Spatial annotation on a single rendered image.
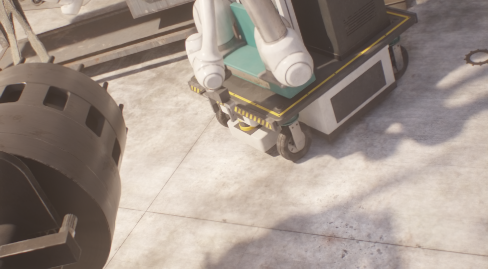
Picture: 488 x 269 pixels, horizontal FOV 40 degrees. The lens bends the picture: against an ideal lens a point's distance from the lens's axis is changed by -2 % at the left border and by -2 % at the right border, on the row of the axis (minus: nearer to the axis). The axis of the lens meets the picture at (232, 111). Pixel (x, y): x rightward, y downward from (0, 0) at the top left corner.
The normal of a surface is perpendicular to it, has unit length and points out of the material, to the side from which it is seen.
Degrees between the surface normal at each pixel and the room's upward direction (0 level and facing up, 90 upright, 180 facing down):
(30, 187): 90
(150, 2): 90
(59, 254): 90
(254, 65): 0
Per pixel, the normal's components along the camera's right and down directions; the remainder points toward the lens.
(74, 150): 0.68, -0.60
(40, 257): -0.01, 0.57
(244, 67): -0.31, -0.79
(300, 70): 0.27, 0.62
